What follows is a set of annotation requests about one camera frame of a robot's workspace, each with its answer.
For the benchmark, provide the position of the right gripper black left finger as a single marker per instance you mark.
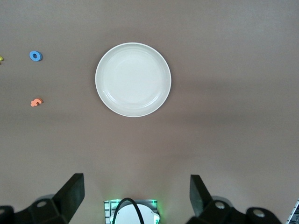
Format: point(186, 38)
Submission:
point(58, 210)

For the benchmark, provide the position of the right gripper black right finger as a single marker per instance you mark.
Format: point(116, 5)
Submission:
point(210, 212)

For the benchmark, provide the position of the orange foam letter f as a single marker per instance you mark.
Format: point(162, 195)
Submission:
point(36, 102)

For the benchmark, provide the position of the blue foam letter o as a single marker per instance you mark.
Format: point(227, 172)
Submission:
point(31, 56)

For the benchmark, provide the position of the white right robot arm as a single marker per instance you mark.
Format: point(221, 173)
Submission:
point(127, 217)

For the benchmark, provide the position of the brown table cover sheet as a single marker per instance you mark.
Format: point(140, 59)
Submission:
point(210, 70)

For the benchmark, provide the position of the beige round plate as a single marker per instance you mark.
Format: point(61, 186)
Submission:
point(133, 79)

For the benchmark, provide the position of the aluminium frame profile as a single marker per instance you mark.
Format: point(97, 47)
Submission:
point(294, 214)

